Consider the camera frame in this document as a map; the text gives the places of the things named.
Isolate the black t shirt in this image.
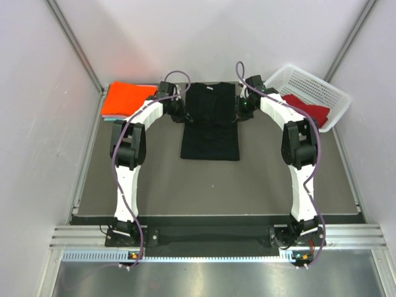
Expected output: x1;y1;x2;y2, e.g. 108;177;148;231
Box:
180;82;240;161

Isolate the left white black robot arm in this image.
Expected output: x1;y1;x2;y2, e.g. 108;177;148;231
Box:
107;81;191;246

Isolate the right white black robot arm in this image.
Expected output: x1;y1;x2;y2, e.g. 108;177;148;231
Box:
235;75;321;249

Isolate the white plastic basket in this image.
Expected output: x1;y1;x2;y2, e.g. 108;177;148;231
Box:
265;64;352;133

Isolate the red t shirt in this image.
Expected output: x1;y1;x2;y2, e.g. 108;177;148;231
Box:
282;94;330;128

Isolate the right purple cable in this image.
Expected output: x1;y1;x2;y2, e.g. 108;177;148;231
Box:
235;61;327;269

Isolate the purple cable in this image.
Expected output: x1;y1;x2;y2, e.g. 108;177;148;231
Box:
235;61;327;269
61;70;192;288

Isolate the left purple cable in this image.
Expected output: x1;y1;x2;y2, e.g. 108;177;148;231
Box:
61;70;192;288

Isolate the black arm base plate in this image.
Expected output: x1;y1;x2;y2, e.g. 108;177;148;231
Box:
105;224;324;256

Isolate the left aluminium corner post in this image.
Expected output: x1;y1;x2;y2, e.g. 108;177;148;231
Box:
44;0;105;94

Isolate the aluminium corner post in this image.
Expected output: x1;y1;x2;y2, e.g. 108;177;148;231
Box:
324;0;379;82
44;0;105;94

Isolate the right aluminium corner post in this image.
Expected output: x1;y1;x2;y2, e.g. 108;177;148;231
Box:
324;0;379;82

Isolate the aluminium frame rail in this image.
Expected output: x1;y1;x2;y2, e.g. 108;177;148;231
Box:
49;224;386;249

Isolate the grey slotted cable duct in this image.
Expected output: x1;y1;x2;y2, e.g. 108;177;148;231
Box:
62;249;309;264

